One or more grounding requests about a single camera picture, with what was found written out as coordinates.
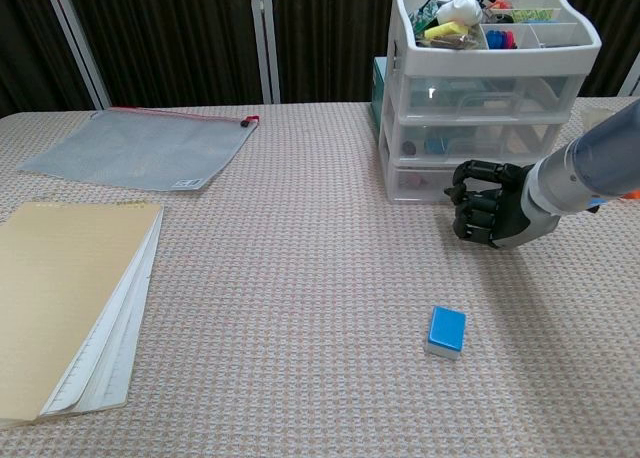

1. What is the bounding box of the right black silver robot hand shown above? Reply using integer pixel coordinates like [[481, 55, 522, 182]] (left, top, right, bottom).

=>
[[443, 159, 564, 250]]

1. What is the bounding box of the clear drawer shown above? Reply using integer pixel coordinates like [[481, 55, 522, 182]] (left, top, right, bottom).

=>
[[392, 165, 521, 204], [387, 120, 569, 162], [397, 72, 584, 119]]

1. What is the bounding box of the light blue plastic block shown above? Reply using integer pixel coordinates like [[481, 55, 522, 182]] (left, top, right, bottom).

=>
[[423, 305, 467, 361]]

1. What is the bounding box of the teal cardboard box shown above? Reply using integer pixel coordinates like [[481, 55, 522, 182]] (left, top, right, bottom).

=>
[[370, 56, 391, 127]]

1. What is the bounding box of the brown snack packet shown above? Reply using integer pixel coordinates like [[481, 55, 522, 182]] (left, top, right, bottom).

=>
[[424, 33, 481, 51]]

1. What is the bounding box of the yellow small block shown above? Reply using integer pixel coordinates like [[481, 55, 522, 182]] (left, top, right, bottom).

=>
[[423, 21, 469, 42]]

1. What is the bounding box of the yellow green card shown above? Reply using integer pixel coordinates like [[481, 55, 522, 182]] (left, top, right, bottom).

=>
[[504, 7, 556, 24]]

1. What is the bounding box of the white crumpled wad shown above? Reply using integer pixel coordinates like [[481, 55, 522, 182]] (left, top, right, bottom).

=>
[[436, 0, 484, 25]]

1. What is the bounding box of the green printed packet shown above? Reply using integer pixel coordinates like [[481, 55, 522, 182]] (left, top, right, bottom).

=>
[[409, 0, 437, 27]]

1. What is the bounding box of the beige woven tablecloth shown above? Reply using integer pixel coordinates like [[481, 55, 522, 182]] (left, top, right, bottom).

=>
[[0, 95, 640, 458]]

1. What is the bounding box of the grey mesh zip pouch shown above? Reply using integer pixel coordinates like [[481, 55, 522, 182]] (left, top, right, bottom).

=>
[[16, 106, 261, 193]]

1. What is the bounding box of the tan cover notepad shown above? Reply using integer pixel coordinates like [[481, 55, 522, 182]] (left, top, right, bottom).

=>
[[0, 201, 165, 429]]

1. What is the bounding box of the white plastic drawer organizer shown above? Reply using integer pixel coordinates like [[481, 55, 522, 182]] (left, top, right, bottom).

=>
[[378, 0, 602, 205]]

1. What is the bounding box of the grey partition post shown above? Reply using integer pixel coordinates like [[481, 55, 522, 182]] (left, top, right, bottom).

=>
[[619, 57, 640, 97], [39, 0, 111, 110], [248, 0, 282, 104]]

